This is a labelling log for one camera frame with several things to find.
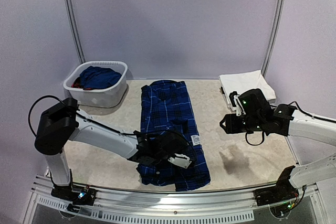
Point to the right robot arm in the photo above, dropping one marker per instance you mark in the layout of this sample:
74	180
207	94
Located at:
310	136

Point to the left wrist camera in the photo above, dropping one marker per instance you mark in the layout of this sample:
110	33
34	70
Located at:
180	160

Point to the left corner wall post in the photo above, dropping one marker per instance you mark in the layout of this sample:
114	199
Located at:
74	31

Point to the blue plaid shirt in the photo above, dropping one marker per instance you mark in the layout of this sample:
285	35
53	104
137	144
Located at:
166	106

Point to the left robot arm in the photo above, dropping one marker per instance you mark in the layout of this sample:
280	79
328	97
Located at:
65	122

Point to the aluminium front rail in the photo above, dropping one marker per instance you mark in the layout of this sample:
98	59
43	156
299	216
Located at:
124	206

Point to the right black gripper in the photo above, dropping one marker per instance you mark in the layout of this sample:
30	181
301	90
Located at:
233	124

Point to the right corner wall post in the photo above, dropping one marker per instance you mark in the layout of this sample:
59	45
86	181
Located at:
273	35

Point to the white t-shirt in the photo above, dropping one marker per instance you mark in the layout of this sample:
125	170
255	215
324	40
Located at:
243	82

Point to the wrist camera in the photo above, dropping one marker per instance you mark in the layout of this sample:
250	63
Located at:
234	101
180	160

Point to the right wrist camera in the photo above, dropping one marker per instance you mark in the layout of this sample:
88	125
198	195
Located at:
234	101

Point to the dark blue garment in basket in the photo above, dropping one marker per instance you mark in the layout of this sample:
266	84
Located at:
98	78

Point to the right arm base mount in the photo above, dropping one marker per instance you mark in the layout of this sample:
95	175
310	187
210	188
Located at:
281	198

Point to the corner wall post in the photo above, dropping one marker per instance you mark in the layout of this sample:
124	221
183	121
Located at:
74	31
273	35

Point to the red garment in basket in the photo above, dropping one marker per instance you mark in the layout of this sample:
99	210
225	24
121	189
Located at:
78	84

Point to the white plastic laundry basket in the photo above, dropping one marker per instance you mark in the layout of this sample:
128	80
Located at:
101	98

